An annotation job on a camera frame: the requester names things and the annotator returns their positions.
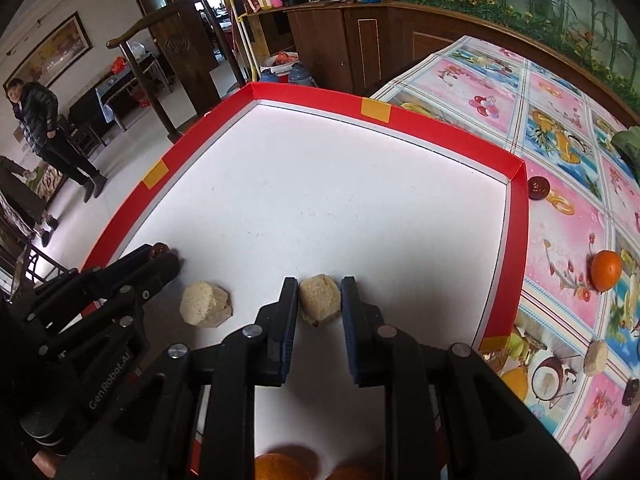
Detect dark wooden chair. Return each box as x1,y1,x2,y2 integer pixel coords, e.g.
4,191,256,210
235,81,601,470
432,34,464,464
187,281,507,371
106,0,247,144

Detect colourful fruit print tablecloth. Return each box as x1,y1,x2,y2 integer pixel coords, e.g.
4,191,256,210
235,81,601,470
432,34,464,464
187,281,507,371
375,36,639,479

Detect wooden low cabinet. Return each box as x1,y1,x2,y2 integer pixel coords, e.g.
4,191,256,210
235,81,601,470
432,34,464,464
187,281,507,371
246,2,639,126

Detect dark red jujube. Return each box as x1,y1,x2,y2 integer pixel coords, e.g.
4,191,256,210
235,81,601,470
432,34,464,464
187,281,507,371
150,242,169,258
622,378,640,406
527,176,551,200

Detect blue thermos jug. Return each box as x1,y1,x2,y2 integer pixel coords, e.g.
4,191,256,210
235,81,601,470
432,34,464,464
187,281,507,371
288,62,317,87

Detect red white cardboard tray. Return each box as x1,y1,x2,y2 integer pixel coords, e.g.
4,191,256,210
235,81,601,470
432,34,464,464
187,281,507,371
79,81,531,480

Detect glass flower display panel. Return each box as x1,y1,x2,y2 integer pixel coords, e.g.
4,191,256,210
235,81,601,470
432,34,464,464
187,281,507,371
401,0,639,108

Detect person in black jacket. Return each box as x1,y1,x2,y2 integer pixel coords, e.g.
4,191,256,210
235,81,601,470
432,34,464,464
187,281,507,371
6,78,107,203

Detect framed wall painting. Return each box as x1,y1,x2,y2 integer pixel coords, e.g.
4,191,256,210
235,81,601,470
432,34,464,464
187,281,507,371
3,12,92,89

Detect orange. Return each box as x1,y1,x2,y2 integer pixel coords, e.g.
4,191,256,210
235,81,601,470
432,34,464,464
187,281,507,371
326,465,375,480
590,250,623,292
254,453,311,480

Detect round beige cake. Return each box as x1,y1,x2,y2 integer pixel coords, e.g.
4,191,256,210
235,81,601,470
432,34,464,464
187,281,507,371
179,282,233,328

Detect green broccoli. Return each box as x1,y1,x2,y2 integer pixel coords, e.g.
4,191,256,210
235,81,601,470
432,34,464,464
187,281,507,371
612,126,640,181

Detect hexagonal beige cake large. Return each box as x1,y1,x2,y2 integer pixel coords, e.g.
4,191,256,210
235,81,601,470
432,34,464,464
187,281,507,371
584,339,608,377

